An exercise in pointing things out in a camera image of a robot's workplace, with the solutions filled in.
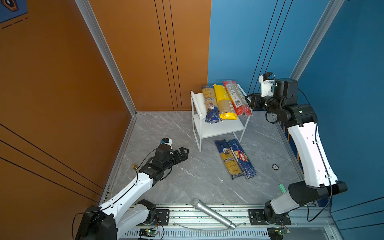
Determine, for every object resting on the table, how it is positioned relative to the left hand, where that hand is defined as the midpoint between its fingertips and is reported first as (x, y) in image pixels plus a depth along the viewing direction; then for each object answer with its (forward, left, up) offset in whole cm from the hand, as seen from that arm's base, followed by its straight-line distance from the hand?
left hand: (184, 150), depth 83 cm
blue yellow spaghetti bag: (+1, -26, -11) cm, 29 cm away
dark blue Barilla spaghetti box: (-7, -36, -9) cm, 38 cm away
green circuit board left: (-36, +16, -15) cm, 42 cm away
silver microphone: (-25, -8, -10) cm, 28 cm away
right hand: (+12, -32, +29) cm, 45 cm away
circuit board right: (-36, -46, -15) cm, 60 cm away
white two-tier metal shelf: (+13, -10, +4) cm, 17 cm away
